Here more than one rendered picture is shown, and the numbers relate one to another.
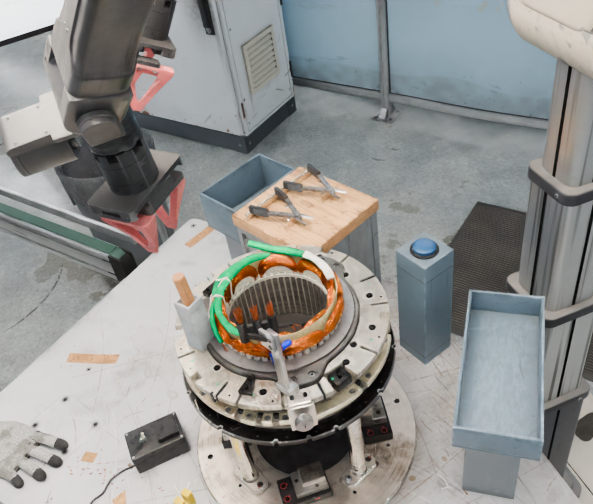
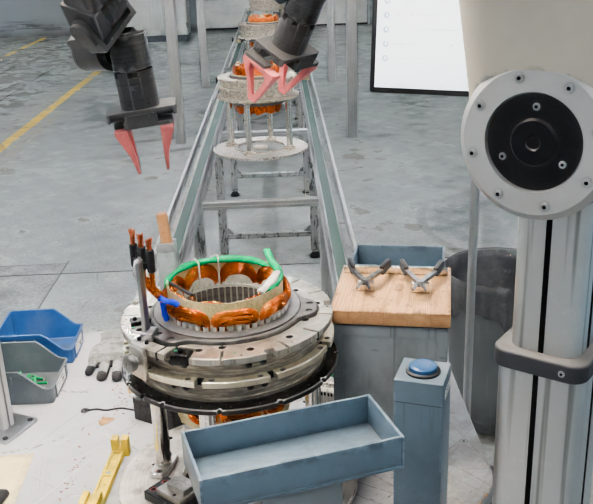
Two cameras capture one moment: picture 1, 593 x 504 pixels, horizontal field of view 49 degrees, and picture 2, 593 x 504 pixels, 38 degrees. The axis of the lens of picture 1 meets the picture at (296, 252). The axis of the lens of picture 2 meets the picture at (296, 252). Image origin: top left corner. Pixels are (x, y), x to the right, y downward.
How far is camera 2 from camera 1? 96 cm
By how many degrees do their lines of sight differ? 47
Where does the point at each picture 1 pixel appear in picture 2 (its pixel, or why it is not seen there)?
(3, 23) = (387, 73)
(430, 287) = (402, 412)
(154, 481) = (133, 428)
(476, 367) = (290, 446)
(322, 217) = (388, 299)
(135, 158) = (127, 82)
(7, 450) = (108, 350)
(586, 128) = (520, 264)
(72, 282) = not seen: hidden behind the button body
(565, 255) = (501, 442)
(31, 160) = (79, 55)
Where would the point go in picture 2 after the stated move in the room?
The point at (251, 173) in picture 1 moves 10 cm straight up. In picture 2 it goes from (426, 261) to (427, 211)
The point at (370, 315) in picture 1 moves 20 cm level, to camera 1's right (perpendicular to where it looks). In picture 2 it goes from (264, 344) to (366, 396)
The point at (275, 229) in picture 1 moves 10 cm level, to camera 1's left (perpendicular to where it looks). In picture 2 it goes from (347, 286) to (308, 271)
